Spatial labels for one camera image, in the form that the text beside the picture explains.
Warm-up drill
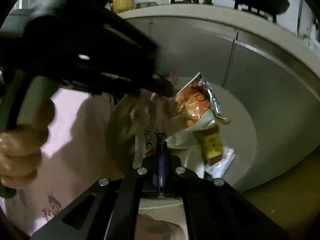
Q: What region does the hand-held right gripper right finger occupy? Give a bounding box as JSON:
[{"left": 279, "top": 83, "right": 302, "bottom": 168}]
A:
[{"left": 162, "top": 142, "right": 292, "bottom": 240}]

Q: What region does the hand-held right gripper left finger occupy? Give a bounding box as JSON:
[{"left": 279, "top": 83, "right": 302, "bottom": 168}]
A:
[{"left": 30, "top": 142, "right": 162, "bottom": 240}]

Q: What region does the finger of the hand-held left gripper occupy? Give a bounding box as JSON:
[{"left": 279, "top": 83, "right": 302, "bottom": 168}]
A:
[{"left": 142, "top": 73, "right": 176, "bottom": 98}]

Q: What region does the orange foil snack bag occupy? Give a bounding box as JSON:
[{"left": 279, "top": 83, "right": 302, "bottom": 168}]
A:
[{"left": 174, "top": 72, "right": 231, "bottom": 130}]

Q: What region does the white printed plastic wrapper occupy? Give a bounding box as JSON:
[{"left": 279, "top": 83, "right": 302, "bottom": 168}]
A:
[{"left": 130, "top": 97, "right": 167, "bottom": 163}]

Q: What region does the white round waste bin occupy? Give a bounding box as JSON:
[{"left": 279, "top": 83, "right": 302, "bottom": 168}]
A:
[{"left": 107, "top": 79, "right": 258, "bottom": 193}]

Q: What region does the person's left hand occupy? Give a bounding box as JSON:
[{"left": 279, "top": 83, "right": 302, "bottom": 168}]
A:
[{"left": 0, "top": 101, "right": 56, "bottom": 188}]

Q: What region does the white plastic packet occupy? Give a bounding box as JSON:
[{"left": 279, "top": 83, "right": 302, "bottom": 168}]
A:
[{"left": 204, "top": 147, "right": 236, "bottom": 180}]

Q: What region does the yellow label bottle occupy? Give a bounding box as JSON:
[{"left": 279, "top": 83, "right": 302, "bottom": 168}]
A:
[{"left": 196, "top": 125, "right": 223, "bottom": 166}]

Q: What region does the steel kitchen counter cabinet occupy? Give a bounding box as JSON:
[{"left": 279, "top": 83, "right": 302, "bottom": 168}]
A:
[{"left": 117, "top": 4, "right": 320, "bottom": 193}]

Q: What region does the pink floral tablecloth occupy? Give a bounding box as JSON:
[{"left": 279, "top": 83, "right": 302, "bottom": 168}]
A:
[{"left": 0, "top": 87, "right": 187, "bottom": 240}]

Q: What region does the yellow cooking oil bottle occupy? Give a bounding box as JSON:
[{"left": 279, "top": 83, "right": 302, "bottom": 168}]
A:
[{"left": 111, "top": 0, "right": 136, "bottom": 14}]

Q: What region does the gas stove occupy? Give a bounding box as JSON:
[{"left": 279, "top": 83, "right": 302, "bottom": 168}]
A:
[{"left": 169, "top": 0, "right": 281, "bottom": 23}]

